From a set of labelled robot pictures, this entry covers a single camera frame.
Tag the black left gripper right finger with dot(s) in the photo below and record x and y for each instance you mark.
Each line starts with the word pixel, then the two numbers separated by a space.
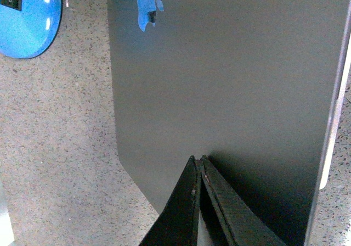
pixel 239 224

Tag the blue desk lamp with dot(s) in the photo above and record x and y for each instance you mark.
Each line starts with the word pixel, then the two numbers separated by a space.
pixel 29 27

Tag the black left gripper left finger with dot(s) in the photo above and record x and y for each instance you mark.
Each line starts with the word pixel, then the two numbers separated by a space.
pixel 179 221

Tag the grey laptop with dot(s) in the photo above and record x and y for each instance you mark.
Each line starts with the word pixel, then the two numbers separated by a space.
pixel 250 84

